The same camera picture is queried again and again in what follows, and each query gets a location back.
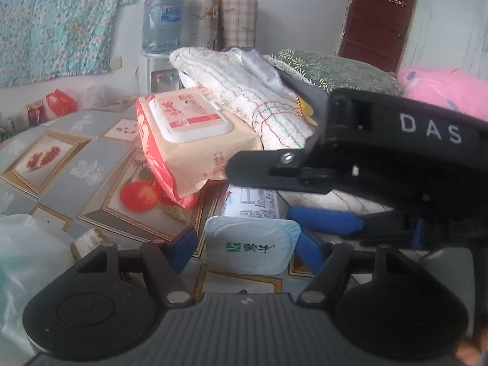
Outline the translucent plastic bag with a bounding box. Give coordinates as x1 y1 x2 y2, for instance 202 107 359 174
0 213 77 366

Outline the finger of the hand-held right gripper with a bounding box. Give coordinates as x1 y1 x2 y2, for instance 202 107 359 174
227 150 332 195
286 205 420 248

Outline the grey plastic bag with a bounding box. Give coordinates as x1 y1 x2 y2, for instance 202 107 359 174
225 48 283 89

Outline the white knitted towel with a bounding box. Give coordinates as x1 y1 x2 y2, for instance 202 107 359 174
168 47 395 216

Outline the blue water jug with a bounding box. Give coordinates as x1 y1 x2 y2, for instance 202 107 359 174
142 0 185 55

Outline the red plastic bag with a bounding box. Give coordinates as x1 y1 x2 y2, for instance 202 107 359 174
45 88 79 118

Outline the orange wet wipes pack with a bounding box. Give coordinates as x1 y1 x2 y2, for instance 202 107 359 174
136 86 264 210

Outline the clear plastic bag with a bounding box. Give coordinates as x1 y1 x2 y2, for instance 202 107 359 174
78 84 111 109

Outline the brown wooden door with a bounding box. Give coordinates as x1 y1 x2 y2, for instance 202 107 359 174
337 0 422 73

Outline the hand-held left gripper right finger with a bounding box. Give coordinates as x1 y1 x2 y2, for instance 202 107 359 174
295 231 415 307

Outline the red jar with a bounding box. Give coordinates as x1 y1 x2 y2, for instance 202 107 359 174
27 101 46 124

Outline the white milk pouch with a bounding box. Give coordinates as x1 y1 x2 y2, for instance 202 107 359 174
204 185 302 276

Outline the green patterned pillow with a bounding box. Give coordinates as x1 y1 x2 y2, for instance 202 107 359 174
265 49 405 97

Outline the white water dispenser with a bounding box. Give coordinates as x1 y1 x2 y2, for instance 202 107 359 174
137 51 181 96

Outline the teal floral wall cloth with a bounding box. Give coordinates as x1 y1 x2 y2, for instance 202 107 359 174
0 0 138 88

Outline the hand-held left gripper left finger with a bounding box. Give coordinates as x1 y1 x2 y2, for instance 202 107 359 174
76 227 199 307

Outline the pink blanket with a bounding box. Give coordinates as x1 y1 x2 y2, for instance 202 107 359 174
396 66 488 123

